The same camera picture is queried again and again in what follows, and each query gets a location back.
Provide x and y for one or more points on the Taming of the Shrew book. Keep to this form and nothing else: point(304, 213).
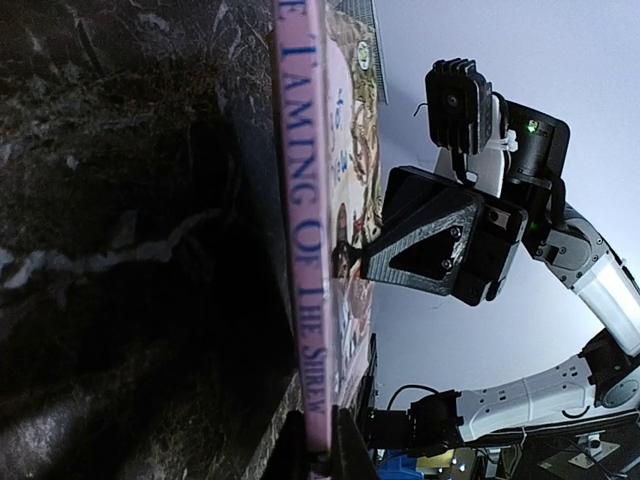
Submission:
point(327, 101)

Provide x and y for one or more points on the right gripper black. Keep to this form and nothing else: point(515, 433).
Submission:
point(440, 237)

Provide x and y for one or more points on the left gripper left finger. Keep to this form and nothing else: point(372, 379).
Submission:
point(289, 457)

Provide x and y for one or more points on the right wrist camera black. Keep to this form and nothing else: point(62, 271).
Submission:
point(459, 101)

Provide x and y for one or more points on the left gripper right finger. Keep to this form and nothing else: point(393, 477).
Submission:
point(349, 455)

